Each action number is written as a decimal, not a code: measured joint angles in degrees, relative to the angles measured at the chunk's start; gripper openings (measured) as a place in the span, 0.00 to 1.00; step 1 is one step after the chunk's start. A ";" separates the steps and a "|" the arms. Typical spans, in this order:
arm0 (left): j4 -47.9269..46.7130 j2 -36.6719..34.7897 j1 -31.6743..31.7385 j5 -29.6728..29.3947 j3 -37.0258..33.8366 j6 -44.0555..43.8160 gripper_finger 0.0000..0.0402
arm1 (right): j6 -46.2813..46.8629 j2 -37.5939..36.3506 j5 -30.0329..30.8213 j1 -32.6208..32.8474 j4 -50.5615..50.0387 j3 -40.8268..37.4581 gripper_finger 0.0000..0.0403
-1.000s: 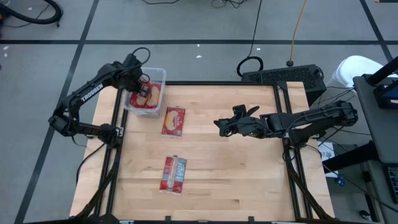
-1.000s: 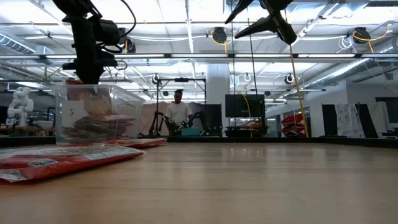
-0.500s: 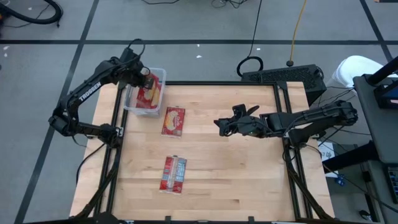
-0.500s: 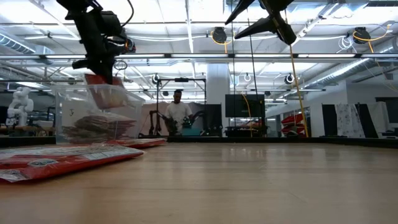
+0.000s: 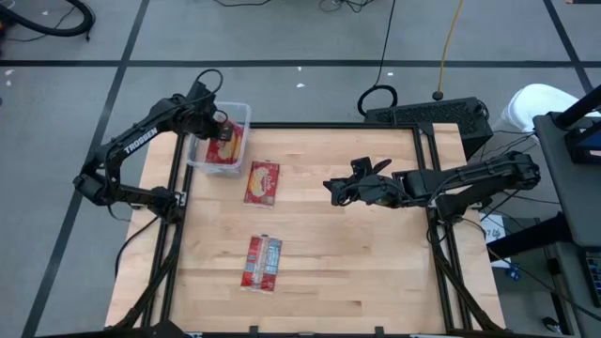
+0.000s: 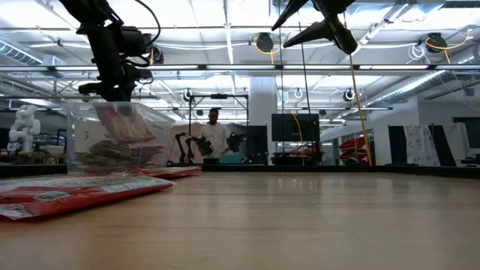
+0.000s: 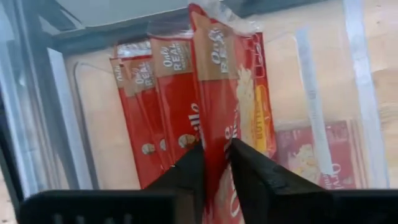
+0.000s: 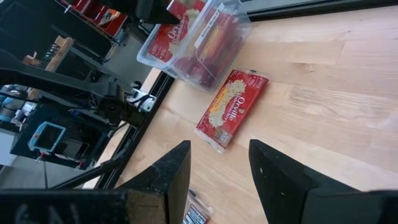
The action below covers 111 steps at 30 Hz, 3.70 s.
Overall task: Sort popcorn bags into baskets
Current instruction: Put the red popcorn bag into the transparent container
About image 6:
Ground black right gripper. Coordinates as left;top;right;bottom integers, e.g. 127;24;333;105
271;0;359;56

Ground white paper label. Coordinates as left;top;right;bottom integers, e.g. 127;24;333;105
73;121;113;154

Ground clear plastic bin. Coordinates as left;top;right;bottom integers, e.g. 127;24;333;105
62;100;177;176

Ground long ceiling light strip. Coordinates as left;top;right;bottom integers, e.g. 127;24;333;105
0;64;480;73
149;106;394;112

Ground white pillar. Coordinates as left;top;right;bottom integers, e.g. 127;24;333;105
248;76;279;166

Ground white humanoid robot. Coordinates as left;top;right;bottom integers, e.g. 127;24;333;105
6;103;42;153

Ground black television screen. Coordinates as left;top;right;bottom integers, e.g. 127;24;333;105
271;112;321;143

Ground wooden distant table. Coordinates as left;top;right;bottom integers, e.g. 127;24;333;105
0;148;68;166

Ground person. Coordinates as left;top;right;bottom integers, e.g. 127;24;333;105
198;107;233;164

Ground red stacked objects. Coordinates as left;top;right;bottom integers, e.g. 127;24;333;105
338;136;369;163

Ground black cabinet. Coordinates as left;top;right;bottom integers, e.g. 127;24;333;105
243;124;269;166

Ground black standing panel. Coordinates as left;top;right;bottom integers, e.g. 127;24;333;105
387;124;407;166

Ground teal box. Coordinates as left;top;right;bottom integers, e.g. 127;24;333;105
219;154;244;165

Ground white patterned cloth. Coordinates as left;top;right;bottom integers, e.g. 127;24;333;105
403;124;442;167

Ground white standing panel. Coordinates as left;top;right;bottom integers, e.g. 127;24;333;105
443;121;472;161

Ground black monitor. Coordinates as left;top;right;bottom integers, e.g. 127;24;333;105
451;116;480;150

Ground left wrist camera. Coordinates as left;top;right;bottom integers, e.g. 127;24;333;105
118;25;153;58

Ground black ceiling cable reel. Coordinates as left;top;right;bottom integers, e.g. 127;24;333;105
151;45;165;65
424;28;473;65
253;31;279;65

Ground black cable with coil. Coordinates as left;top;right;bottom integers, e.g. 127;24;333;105
298;20;311;167

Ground yellow hanging cable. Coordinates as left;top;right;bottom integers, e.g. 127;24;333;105
348;52;374;167

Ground silver ventilation duct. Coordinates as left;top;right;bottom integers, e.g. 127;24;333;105
369;43;480;110
0;31;67;80

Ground black distant rig frame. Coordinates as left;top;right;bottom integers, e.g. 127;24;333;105
186;92;251;166

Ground black metal table frame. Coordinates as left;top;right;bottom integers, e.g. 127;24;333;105
0;162;480;180

